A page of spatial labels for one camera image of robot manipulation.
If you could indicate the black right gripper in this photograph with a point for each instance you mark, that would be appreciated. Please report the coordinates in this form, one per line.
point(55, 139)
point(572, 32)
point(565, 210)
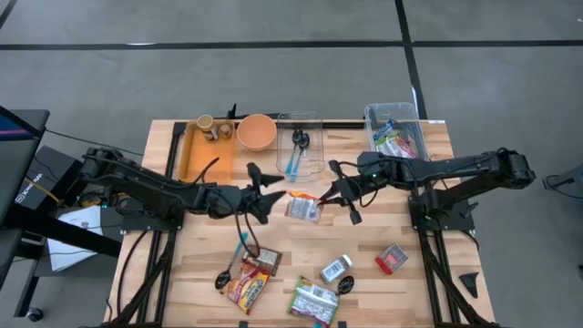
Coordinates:
point(351, 189)

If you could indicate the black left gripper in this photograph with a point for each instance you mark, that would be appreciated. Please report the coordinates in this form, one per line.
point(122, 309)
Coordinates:
point(237, 202)

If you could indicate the orange ramen packet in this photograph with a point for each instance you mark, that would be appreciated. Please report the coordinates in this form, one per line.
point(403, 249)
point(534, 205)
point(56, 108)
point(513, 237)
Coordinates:
point(303, 208)

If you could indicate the silver seasoning wrapper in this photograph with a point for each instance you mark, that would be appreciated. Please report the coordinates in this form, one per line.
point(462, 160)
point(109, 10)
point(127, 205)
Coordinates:
point(266, 259)

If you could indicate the spice jar with white lid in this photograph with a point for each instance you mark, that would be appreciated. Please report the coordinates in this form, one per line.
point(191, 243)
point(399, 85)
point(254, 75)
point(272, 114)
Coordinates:
point(335, 269)

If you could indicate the small brown spice jar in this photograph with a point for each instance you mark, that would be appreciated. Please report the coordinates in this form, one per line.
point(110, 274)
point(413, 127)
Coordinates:
point(225, 132)

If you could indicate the small red box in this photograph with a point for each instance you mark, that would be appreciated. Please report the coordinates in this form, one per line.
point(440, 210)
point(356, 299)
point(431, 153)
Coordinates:
point(391, 259)

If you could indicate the blue ramen packet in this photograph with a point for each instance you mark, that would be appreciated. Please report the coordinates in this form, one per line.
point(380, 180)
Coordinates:
point(385, 128)

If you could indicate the spice jar with tan lid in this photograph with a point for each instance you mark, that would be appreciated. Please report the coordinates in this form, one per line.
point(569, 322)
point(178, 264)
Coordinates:
point(205, 122)

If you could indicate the red yellow ramen packet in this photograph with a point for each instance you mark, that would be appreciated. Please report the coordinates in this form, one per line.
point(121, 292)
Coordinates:
point(248, 289)

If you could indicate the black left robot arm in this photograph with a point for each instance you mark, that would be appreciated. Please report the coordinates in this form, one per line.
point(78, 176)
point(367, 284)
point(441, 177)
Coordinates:
point(150, 191)

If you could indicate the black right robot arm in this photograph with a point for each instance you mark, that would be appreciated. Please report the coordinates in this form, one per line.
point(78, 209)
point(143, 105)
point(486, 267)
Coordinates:
point(455, 168)

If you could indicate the small clear plastic bin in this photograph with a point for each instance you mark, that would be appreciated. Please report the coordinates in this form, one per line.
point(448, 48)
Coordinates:
point(314, 150)

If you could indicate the orange bowl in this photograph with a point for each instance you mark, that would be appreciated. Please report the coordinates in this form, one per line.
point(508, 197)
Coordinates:
point(256, 132)

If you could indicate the orange plastic tray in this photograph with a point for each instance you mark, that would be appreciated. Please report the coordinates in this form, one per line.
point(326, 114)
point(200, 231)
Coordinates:
point(205, 159)

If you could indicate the large clear plastic bin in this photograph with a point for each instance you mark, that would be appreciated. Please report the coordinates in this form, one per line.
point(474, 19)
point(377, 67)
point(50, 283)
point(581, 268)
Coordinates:
point(391, 111)

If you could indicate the white paper sheets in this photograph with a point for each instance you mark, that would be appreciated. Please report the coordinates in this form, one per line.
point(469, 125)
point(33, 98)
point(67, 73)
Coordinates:
point(73, 246)

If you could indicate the black computer case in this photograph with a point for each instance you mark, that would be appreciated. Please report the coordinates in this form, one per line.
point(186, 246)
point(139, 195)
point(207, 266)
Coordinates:
point(50, 173)

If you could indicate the black computer monitor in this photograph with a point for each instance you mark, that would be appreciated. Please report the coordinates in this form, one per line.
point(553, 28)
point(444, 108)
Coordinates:
point(18, 159)

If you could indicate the black caster wheel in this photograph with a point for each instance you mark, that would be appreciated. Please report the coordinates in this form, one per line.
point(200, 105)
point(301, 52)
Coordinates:
point(34, 314)

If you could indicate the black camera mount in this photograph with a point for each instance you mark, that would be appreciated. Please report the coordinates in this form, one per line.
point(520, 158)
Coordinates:
point(232, 113)

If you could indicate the black plastic wedge mount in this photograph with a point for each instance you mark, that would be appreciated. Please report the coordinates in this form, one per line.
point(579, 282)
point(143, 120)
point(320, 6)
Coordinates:
point(471, 284)

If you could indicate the black desk frame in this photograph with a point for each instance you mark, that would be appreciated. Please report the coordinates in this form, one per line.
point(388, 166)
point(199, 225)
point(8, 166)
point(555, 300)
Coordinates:
point(68, 232)

